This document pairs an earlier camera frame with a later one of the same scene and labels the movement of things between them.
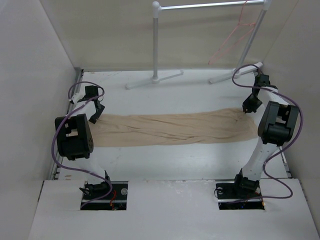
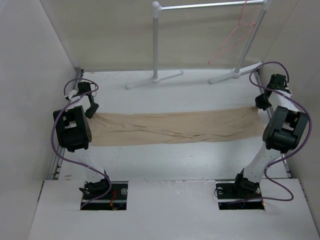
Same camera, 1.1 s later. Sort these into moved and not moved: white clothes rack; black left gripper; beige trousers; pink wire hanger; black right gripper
Moved: black left gripper; black right gripper
Not moved: white clothes rack; pink wire hanger; beige trousers
